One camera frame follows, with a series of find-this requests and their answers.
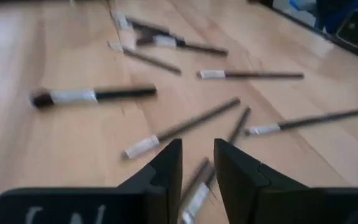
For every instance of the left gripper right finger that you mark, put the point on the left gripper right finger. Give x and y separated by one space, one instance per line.
275 202

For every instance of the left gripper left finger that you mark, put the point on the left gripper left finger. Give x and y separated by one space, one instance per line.
104 205

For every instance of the thin black makeup brush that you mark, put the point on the thin black makeup brush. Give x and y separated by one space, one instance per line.
211 74
141 146
239 124
154 61
263 129

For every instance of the large round powder brush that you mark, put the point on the large round powder brush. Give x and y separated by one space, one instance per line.
73 96

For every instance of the black fan makeup brush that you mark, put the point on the black fan makeup brush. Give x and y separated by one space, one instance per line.
165 41

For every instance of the pair of dark brushes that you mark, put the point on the pair of dark brushes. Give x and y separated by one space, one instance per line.
121 21

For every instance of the person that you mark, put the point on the person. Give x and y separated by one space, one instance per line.
337 15

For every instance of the black aluminium table frame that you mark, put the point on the black aluminium table frame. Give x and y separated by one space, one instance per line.
306 25

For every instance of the grey table-level camera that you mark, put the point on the grey table-level camera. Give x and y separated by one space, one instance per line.
357 28

